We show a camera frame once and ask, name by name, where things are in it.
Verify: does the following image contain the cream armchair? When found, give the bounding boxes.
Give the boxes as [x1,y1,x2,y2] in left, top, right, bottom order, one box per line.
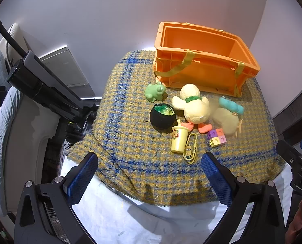
[0,23,67,214]

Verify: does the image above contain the pale yellow plush toy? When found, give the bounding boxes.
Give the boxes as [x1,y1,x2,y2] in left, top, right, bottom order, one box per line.
[212,107,243,137]

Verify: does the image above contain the grey cushion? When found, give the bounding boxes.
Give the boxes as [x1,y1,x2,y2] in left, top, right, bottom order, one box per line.
[0,48,23,216]

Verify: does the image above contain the green frog toy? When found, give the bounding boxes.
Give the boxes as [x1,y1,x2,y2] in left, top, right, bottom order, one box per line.
[144,82,167,102]

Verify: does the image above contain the white sheet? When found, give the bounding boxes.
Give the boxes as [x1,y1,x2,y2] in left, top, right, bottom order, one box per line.
[59,158,296,244]

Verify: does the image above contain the yellow blue checked blanket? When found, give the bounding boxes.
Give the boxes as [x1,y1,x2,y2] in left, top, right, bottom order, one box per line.
[67,49,286,207]

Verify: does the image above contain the orange plastic crate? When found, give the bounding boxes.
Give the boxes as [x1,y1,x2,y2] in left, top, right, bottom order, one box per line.
[152,22,261,97]

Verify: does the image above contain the yellow cup with straw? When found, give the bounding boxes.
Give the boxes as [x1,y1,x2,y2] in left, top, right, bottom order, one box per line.
[171,119,189,154]

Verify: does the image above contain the colourful cube blocks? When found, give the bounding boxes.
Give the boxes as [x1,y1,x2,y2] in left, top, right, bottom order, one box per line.
[207,128,228,148]

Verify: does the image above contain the yellow duck plush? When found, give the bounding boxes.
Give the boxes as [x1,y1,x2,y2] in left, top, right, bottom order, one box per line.
[172,83,213,134]

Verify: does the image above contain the yellow cartoon keychain lanyard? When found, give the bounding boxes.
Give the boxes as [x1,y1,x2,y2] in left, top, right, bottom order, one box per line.
[183,133,199,164]

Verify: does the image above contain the person's right hand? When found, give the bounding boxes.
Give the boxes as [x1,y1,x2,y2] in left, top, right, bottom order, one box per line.
[286,198,302,244]

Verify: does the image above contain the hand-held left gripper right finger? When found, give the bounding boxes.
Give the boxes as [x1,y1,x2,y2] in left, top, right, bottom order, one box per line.
[201,152,286,244]

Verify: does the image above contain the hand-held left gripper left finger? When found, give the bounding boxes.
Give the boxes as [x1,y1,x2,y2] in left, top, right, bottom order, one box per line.
[14,152,99,244]

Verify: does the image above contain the black folding frame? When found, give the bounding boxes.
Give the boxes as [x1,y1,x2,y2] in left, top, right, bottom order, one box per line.
[0,13,99,143]

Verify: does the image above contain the white flat panel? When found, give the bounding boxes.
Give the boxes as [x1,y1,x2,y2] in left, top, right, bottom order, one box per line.
[38,45,103,100]

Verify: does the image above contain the black net pouch green toy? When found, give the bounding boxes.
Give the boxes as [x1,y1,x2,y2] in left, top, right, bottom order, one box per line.
[149,103,177,132]

